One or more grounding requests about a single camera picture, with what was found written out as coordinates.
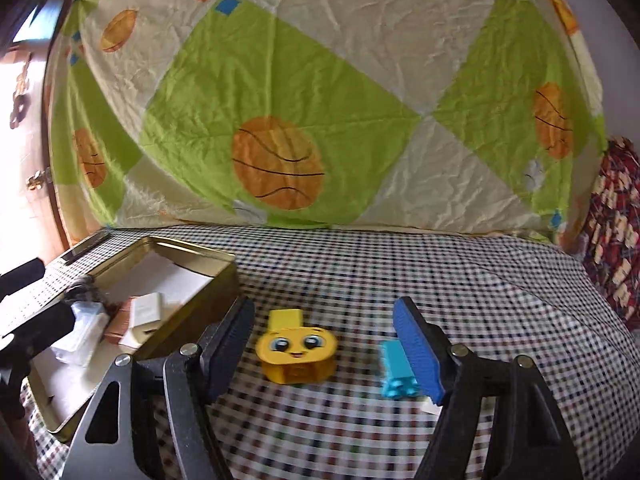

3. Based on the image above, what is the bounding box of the dark door ornament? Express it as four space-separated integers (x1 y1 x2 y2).
9 57 32 128

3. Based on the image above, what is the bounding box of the basketball print bed sheet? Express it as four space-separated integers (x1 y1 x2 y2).
47 0 608 246

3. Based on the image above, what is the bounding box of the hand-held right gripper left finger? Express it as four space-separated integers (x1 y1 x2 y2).
62 297 256 480

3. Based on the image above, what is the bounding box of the blue sun toy block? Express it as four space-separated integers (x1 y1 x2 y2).
377 339 422 402

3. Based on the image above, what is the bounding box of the yellow face toy block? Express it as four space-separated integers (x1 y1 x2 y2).
256 308 338 386

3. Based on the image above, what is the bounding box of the clear plastic case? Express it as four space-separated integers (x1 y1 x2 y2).
52 300 111 366

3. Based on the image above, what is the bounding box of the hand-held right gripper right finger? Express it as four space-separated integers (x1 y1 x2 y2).
392 296 586 480

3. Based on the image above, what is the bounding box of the checkered tablecloth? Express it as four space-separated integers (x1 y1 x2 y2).
0 225 636 480

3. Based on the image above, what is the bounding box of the gold tin box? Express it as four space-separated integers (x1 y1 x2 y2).
20 235 240 443

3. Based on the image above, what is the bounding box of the wooden door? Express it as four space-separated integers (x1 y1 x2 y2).
0 0 68 266

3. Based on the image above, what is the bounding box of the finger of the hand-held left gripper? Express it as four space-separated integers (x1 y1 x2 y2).
0 305 76 358
0 258 46 293

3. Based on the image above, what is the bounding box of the black smartphone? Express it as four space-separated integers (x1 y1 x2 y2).
61 230 112 265

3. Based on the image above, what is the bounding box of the white charger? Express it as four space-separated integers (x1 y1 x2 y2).
119 292 168 350

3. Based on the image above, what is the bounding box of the red patterned cloth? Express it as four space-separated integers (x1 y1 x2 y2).
582 136 640 333

